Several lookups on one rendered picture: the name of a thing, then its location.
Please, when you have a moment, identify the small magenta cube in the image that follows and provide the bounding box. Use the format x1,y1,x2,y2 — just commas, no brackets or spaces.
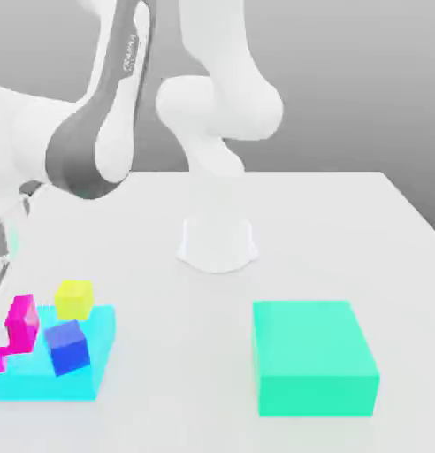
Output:
0,294,40,375

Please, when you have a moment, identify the small yellow cube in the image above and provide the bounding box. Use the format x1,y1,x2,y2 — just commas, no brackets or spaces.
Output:
54,279,95,322

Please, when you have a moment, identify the small blue cube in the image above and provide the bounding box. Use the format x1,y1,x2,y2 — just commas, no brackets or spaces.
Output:
42,319,92,379

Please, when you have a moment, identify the large cyan box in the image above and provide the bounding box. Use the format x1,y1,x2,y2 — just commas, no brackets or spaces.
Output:
0,304,117,402

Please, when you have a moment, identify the large turquoise green box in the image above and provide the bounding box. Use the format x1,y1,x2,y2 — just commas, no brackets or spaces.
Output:
251,300,382,418

